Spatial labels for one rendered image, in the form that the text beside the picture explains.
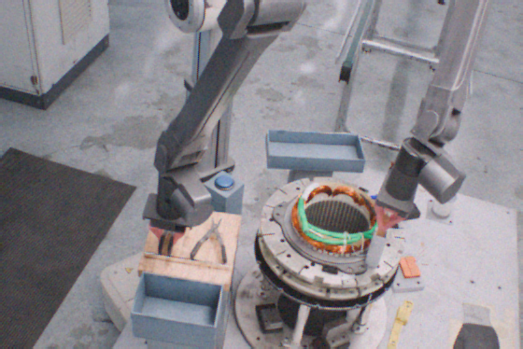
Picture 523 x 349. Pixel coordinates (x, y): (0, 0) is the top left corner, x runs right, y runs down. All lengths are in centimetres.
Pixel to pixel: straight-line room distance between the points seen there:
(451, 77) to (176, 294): 69
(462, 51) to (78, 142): 250
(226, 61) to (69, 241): 196
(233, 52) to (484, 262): 118
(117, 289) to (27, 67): 158
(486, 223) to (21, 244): 191
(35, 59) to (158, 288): 226
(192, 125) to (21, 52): 246
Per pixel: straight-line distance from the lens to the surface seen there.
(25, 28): 330
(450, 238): 188
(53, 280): 264
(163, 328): 122
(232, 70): 90
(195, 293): 128
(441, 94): 107
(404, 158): 109
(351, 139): 167
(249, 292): 157
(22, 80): 351
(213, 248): 130
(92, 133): 334
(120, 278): 229
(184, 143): 104
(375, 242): 123
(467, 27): 109
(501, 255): 191
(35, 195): 300
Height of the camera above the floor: 204
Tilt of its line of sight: 41 degrees down
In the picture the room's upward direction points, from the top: 8 degrees clockwise
